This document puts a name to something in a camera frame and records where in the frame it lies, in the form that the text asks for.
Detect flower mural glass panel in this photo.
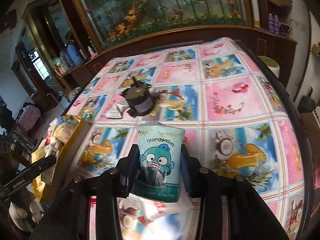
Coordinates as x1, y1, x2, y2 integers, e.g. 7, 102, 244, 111
79, 0, 247, 49

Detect white Dole tissue pack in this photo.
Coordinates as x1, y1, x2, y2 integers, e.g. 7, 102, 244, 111
52, 115, 80, 144

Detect purple spray bottle right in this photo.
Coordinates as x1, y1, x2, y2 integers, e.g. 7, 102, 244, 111
273, 15, 280, 35

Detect white gloved hand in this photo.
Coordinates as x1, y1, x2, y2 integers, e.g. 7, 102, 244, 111
9, 188, 42, 232

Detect purple spray bottle left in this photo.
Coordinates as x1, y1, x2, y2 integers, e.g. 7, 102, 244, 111
268, 13, 274, 33

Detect yellow cardboard box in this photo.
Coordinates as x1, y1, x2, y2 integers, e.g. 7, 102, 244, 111
40, 118, 91, 205

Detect dark green teapot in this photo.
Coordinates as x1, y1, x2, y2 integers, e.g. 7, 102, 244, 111
298, 87, 316, 113

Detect purple spray bottle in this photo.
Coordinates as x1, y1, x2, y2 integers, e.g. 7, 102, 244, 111
268, 13, 274, 33
273, 15, 280, 35

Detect white round stool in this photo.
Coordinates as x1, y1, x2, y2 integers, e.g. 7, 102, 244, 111
258, 56, 280, 78

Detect blue water jug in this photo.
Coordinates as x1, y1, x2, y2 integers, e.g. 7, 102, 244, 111
67, 43, 84, 67

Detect teal Hangyodon tissue pack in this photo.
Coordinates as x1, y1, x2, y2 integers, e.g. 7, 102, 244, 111
132, 121, 185, 203

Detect white red-lettered tissue pack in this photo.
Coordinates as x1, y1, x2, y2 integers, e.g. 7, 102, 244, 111
129, 193, 193, 221

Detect black electric motor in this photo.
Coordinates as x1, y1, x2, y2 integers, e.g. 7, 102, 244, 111
120, 77, 155, 117

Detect yellow towel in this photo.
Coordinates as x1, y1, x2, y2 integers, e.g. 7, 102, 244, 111
31, 142, 60, 204

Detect colourful printed tablecloth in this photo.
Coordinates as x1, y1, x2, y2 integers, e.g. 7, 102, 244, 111
68, 37, 308, 239

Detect silver foil sachet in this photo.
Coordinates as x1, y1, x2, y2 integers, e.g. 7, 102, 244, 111
105, 100, 129, 119

